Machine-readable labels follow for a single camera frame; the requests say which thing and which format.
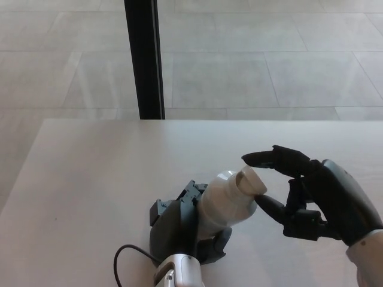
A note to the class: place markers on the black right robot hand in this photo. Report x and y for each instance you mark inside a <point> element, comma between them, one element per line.
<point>329,203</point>

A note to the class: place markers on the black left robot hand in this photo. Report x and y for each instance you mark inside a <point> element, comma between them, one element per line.
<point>176,227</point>

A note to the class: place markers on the white plastic bottle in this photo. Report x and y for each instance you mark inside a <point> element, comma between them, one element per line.
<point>221,203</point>

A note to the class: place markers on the white screw cap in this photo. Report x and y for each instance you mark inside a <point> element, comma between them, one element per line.
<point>251,182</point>

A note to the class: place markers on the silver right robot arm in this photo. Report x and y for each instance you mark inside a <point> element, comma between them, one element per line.
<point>369,260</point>

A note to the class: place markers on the black window frame post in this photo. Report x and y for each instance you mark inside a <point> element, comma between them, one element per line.
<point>145,59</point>

